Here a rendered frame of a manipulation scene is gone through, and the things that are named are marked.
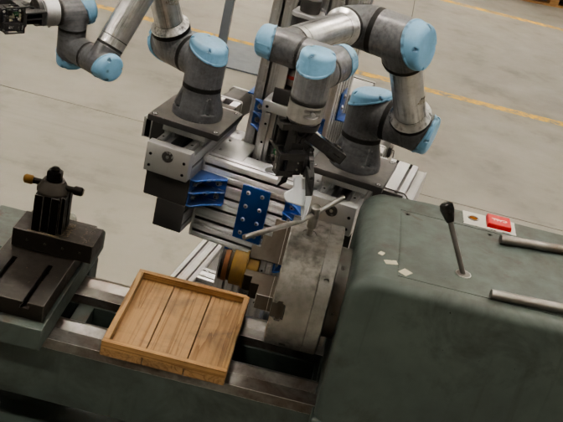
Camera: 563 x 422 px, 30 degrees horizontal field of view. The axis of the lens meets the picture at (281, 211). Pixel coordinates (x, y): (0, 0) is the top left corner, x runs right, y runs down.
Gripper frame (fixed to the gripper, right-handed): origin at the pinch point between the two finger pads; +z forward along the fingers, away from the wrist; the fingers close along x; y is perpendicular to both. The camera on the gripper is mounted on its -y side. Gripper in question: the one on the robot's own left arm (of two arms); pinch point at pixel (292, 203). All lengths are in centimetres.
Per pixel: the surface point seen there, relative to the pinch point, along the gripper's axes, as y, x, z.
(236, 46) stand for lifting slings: -179, -488, 156
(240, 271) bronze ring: 3.4, -11.6, 25.6
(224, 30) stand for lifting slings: -161, -473, 139
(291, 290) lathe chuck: -2.8, 3.7, 20.7
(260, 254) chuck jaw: -2.1, -13.9, 22.6
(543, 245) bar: -66, 6, 9
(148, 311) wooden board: 19, -26, 47
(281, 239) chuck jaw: -6.9, -14.5, 18.5
